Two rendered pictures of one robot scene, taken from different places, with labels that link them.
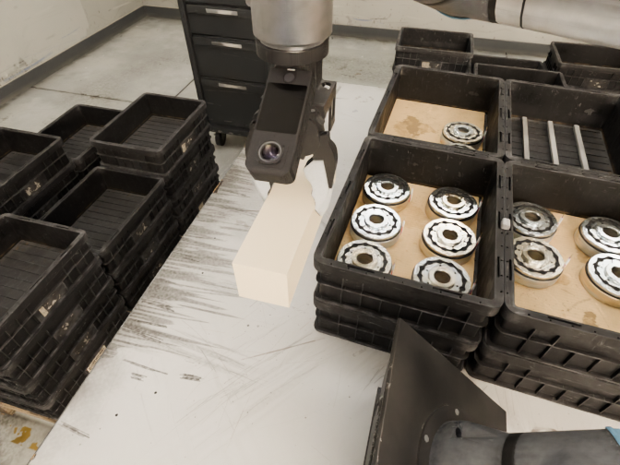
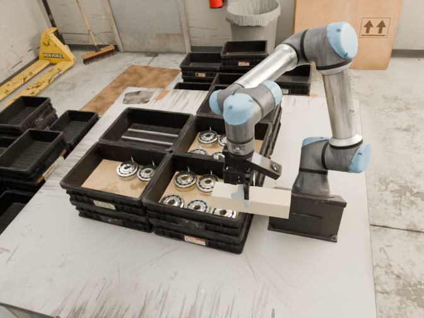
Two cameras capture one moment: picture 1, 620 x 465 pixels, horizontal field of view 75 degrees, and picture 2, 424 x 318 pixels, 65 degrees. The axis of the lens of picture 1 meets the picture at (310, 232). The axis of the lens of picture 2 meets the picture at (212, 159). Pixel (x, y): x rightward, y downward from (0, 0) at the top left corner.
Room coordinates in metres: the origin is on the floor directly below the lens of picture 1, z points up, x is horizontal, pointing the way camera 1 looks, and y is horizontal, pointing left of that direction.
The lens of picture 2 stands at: (0.42, 0.72, 1.88)
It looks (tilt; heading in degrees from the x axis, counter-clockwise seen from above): 42 degrees down; 275
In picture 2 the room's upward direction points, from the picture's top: 8 degrees counter-clockwise
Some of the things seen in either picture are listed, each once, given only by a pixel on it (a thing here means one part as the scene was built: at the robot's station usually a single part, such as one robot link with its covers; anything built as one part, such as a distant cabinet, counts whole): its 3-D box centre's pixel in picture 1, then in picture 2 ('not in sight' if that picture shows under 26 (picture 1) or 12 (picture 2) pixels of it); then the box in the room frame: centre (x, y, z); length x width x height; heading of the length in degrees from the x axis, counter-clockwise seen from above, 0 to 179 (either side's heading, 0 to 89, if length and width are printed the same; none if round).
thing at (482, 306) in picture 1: (419, 208); (201, 184); (0.57, -0.21, 0.92); 0.40 x 0.30 x 0.02; 161
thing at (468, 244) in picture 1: (448, 237); (208, 182); (0.55, -0.27, 0.86); 0.10 x 0.10 x 0.01
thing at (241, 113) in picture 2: not in sight; (240, 117); (0.40, 0.01, 1.39); 0.09 x 0.08 x 0.11; 49
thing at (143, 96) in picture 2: not in sight; (137, 96); (1.08, -1.30, 0.71); 0.22 x 0.19 x 0.01; 165
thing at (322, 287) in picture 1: (413, 226); (202, 193); (0.57, -0.21, 0.87); 0.40 x 0.30 x 0.11; 161
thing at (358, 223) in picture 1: (375, 221); (197, 208); (0.59, -0.13, 0.86); 0.10 x 0.10 x 0.01
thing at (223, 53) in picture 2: not in sight; (245, 70); (0.27, -2.16, 0.37); 0.42 x 0.34 x 0.46; 165
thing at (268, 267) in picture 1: (292, 214); (250, 199); (0.38, 0.02, 1.07); 0.24 x 0.06 x 0.06; 165
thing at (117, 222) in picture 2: not in sight; (126, 193); (0.95, -0.33, 0.76); 0.40 x 0.30 x 0.12; 161
